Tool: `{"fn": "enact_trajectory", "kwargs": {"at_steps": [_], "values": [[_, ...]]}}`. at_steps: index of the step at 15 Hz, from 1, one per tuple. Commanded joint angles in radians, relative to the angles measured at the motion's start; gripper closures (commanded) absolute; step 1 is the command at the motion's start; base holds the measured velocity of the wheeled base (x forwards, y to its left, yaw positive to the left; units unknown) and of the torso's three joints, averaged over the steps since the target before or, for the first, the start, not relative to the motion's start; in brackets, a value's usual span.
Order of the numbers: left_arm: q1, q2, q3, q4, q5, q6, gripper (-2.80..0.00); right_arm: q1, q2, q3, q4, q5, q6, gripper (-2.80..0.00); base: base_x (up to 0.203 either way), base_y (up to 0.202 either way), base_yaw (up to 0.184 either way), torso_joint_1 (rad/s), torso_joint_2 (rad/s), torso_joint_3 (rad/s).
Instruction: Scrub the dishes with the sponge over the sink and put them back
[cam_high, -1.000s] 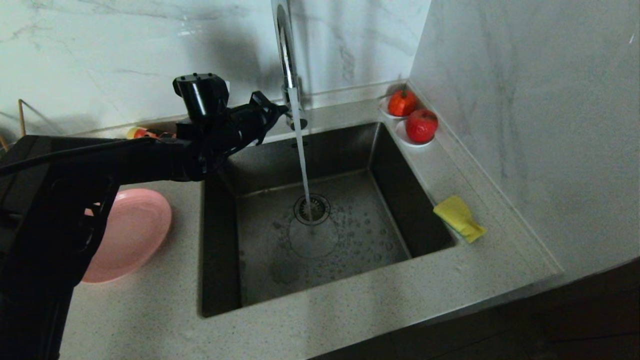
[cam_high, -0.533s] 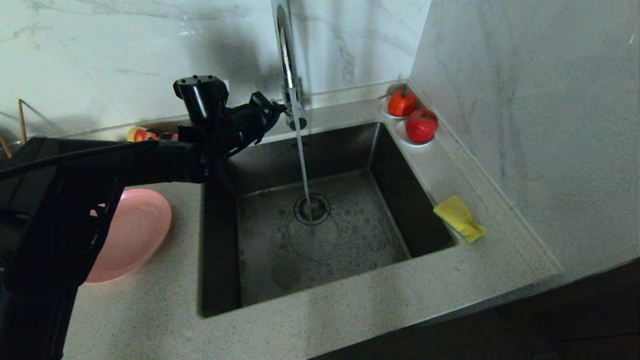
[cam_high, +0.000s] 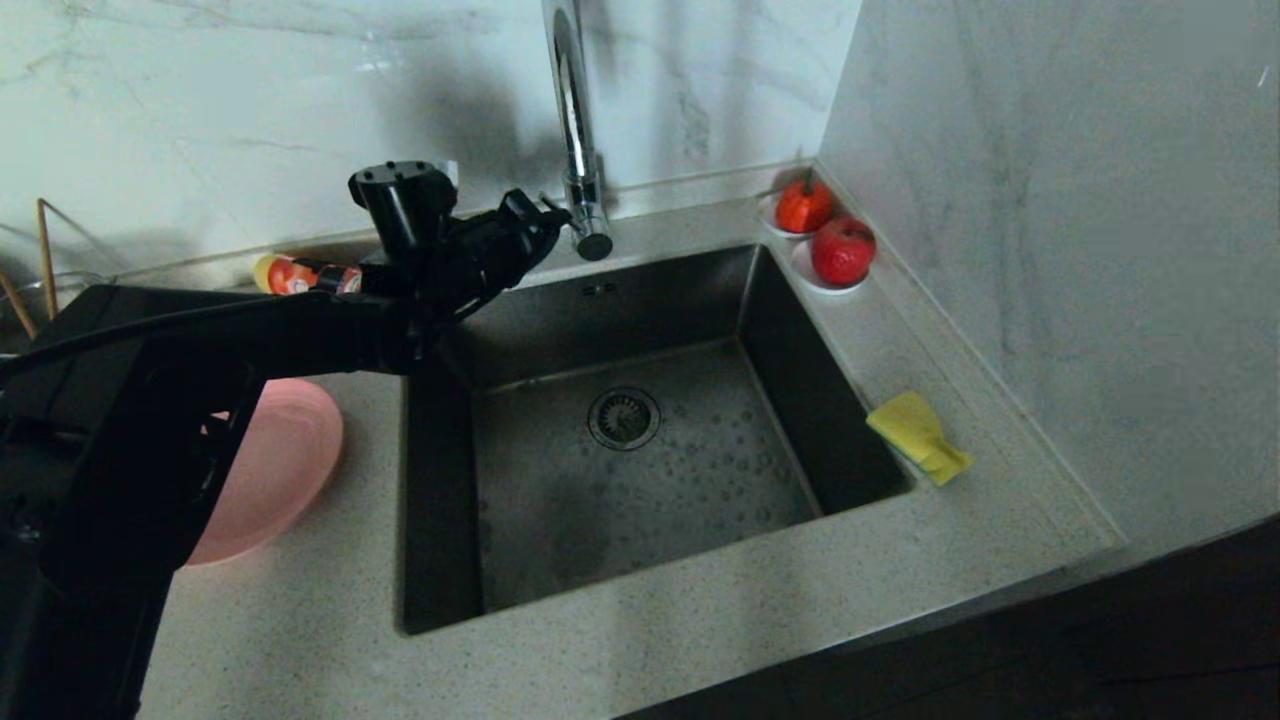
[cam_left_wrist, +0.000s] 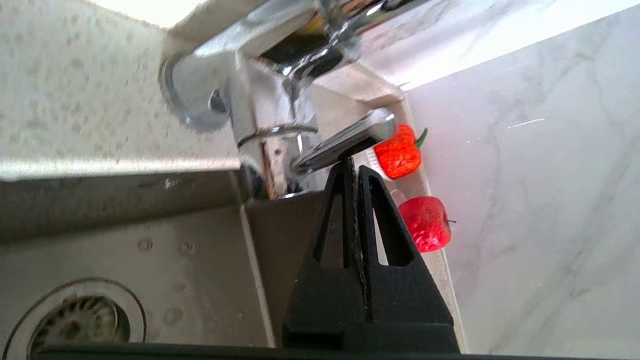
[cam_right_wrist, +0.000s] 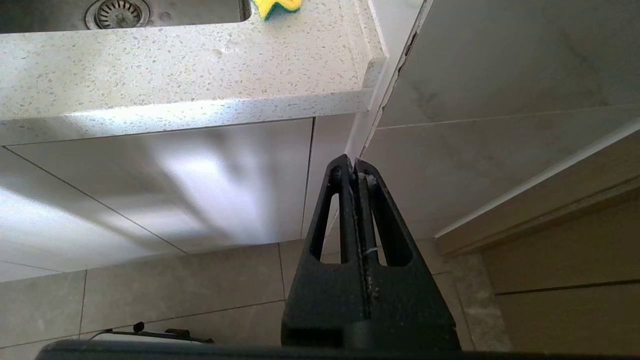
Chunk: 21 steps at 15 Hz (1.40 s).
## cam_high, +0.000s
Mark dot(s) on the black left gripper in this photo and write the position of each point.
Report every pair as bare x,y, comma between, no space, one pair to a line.
470,260

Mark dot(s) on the chrome faucet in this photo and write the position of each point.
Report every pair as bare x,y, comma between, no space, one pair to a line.
578,130

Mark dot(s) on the yellow dish soap bottle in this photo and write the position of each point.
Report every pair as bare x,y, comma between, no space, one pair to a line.
300,275

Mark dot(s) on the pink round plate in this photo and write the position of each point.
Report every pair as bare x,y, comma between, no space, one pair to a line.
280,470

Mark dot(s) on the yellow green sponge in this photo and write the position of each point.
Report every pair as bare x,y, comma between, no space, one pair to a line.
915,432

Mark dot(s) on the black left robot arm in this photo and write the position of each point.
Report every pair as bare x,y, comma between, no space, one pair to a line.
120,450

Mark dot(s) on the metal sink drain strainer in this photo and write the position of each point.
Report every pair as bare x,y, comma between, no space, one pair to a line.
624,418

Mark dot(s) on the stainless steel sink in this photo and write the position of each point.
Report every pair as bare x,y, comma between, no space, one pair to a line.
720,500

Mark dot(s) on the orange-red tomato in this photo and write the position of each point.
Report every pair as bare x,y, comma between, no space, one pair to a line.
804,207

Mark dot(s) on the red apple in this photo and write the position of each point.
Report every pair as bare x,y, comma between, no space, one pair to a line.
843,253

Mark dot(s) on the brown wooden chopstick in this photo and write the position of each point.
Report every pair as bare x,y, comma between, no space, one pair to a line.
46,255
18,305

